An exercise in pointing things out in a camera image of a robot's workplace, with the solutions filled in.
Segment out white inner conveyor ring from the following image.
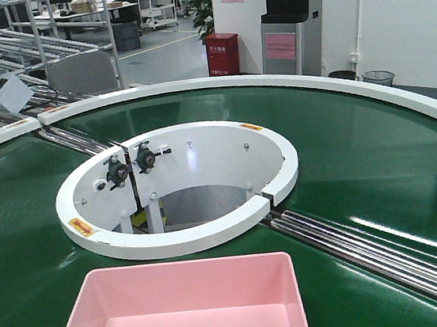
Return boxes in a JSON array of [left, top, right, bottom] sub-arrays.
[[47, 110, 309, 271]]

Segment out red fire extinguisher cabinet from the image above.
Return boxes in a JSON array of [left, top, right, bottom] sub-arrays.
[[204, 33, 240, 77]]

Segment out steel transfer rollers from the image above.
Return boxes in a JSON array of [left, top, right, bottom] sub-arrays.
[[266, 210, 437, 300], [36, 127, 111, 156]]

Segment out wire mesh waste basket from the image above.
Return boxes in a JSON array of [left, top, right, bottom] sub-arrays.
[[363, 70, 395, 87]]

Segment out steel transfer rollers right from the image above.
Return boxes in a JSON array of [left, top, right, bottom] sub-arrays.
[[266, 210, 437, 300]]

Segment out pink plastic bin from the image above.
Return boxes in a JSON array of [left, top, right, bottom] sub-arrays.
[[66, 252, 309, 327]]

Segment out steel transfer rollers left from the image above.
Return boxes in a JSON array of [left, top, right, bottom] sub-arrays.
[[36, 127, 111, 156]]

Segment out metal roller conveyor rack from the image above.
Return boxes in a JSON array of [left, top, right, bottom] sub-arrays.
[[0, 0, 118, 116]]

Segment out green potted plant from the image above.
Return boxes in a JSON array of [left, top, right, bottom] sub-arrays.
[[190, 0, 215, 41]]

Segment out black and silver water dispenser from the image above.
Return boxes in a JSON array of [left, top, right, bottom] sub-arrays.
[[260, 0, 310, 74]]

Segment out white outer conveyor rim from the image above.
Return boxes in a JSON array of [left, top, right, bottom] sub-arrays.
[[0, 74, 437, 144]]

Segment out white box on rack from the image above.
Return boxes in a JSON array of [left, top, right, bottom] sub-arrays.
[[0, 74, 34, 113]]

